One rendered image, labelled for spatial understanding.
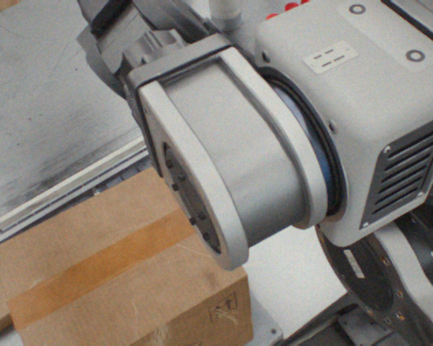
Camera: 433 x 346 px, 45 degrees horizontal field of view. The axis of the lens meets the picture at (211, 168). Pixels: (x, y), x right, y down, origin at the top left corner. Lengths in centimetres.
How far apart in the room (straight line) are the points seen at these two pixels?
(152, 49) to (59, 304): 42
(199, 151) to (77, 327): 44
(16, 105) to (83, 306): 82
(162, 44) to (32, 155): 90
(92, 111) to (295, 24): 101
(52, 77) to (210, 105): 115
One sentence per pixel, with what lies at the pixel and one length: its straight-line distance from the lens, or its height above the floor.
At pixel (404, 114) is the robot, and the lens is 34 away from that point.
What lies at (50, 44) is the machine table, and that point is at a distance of 160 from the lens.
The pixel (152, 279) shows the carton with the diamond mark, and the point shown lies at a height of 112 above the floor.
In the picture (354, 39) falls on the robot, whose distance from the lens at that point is 38.
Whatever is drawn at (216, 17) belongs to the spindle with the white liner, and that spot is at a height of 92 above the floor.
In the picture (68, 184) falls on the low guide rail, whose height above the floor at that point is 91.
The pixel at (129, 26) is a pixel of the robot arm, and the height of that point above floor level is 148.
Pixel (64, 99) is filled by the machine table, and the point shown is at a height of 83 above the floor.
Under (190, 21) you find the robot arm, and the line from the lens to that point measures 50.
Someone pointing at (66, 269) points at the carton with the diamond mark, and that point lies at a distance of 77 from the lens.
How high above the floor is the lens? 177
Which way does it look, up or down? 53 degrees down
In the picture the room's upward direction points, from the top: 9 degrees counter-clockwise
